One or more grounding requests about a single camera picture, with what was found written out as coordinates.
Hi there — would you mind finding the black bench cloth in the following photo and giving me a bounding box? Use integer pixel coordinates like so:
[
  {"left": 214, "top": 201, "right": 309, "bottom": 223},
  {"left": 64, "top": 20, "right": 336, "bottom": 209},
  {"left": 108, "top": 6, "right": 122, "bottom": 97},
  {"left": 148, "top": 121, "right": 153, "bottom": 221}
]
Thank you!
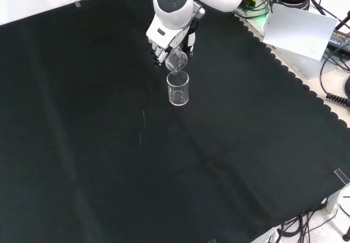
[{"left": 0, "top": 0, "right": 350, "bottom": 243}]

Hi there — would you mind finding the pale board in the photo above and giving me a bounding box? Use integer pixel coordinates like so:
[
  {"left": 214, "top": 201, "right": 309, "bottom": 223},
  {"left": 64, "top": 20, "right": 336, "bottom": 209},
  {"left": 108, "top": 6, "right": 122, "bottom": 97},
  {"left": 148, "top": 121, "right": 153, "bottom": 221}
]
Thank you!
[{"left": 262, "top": 3, "right": 339, "bottom": 61}]

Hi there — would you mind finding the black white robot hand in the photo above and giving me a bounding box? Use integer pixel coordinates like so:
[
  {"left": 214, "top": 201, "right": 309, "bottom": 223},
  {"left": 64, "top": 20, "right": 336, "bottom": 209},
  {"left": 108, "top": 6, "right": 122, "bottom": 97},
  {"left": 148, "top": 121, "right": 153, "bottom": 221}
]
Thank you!
[{"left": 145, "top": 15, "right": 198, "bottom": 68}]

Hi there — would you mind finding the black power adapter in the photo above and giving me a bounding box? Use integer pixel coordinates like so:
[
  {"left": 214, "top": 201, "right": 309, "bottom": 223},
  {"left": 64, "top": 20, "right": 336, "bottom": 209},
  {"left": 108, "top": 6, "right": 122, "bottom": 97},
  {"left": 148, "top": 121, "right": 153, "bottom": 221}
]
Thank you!
[{"left": 326, "top": 28, "right": 350, "bottom": 50}]

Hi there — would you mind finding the clear glass beaker with water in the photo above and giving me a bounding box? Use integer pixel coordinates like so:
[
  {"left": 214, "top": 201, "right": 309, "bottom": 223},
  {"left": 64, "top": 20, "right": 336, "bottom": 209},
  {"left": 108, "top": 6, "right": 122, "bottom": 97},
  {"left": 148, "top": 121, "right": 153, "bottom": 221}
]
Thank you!
[{"left": 165, "top": 48, "right": 189, "bottom": 73}]

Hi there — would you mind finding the black coiled cable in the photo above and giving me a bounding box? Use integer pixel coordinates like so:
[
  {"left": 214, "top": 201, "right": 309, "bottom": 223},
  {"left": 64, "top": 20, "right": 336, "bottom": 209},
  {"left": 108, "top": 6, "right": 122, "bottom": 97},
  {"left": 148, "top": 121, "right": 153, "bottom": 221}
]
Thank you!
[{"left": 325, "top": 92, "right": 350, "bottom": 107}]

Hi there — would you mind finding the black cable bundle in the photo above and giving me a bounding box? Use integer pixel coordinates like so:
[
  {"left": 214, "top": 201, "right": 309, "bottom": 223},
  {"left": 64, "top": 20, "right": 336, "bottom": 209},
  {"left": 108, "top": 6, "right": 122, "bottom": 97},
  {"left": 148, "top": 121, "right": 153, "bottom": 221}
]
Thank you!
[{"left": 278, "top": 198, "right": 341, "bottom": 243}]

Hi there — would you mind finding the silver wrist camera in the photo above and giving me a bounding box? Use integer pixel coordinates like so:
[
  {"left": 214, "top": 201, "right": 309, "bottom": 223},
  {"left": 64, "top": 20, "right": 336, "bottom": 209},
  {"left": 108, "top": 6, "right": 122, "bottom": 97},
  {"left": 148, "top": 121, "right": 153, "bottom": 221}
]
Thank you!
[{"left": 192, "top": 2, "right": 206, "bottom": 20}]

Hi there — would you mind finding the green cable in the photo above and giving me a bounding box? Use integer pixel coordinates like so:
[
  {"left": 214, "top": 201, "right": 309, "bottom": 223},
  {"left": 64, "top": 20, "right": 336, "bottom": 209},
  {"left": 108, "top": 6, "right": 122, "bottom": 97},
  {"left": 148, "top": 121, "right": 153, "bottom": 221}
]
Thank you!
[{"left": 237, "top": 0, "right": 272, "bottom": 20}]

